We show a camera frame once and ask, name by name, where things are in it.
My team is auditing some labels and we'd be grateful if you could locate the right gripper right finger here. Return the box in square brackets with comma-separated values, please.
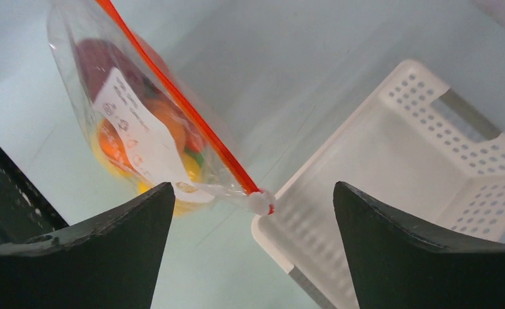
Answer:
[333, 182, 505, 308]

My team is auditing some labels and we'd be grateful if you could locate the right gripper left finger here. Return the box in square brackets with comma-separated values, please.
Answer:
[0, 183, 175, 308]

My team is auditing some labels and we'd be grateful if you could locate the orange fruit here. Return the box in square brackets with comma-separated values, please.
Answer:
[98, 98, 187, 172]

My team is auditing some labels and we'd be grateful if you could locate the clear zip top bag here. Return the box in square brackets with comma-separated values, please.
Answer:
[47, 1, 275, 216]

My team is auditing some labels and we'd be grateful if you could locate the light green pepper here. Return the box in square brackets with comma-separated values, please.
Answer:
[185, 147, 205, 167]

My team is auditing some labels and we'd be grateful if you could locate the purple sweet potato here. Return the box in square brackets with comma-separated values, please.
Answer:
[75, 39, 145, 100]

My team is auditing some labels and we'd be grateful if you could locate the red chili pepper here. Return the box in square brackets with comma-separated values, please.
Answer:
[134, 33, 207, 153]

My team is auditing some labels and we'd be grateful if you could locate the white perforated plastic basket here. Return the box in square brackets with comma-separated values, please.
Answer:
[252, 59, 505, 308]

